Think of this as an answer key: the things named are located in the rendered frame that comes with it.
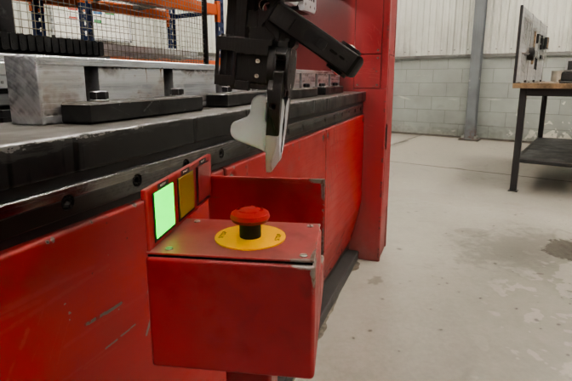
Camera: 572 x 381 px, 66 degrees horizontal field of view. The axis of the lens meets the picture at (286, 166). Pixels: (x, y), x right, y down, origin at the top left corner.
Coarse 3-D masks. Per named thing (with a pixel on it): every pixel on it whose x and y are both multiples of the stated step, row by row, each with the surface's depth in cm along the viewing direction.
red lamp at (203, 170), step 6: (204, 162) 56; (198, 168) 53; (204, 168) 56; (198, 174) 54; (204, 174) 56; (198, 180) 54; (204, 180) 56; (198, 186) 54; (204, 186) 56; (198, 192) 54; (204, 192) 56; (198, 198) 54
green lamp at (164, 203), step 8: (160, 192) 42; (168, 192) 44; (160, 200) 42; (168, 200) 44; (160, 208) 42; (168, 208) 44; (160, 216) 42; (168, 216) 44; (160, 224) 42; (168, 224) 44; (160, 232) 43
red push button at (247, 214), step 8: (240, 208) 44; (248, 208) 44; (256, 208) 44; (264, 208) 45; (232, 216) 43; (240, 216) 43; (248, 216) 43; (256, 216) 43; (264, 216) 43; (240, 224) 43; (248, 224) 43; (256, 224) 43; (240, 232) 44; (248, 232) 44; (256, 232) 44
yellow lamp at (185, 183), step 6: (186, 174) 49; (192, 174) 51; (180, 180) 48; (186, 180) 49; (192, 180) 51; (180, 186) 48; (186, 186) 49; (192, 186) 51; (180, 192) 48; (186, 192) 50; (192, 192) 52; (180, 198) 48; (186, 198) 50; (192, 198) 52; (180, 204) 48; (186, 204) 50; (192, 204) 52; (180, 210) 48; (186, 210) 50; (180, 216) 48
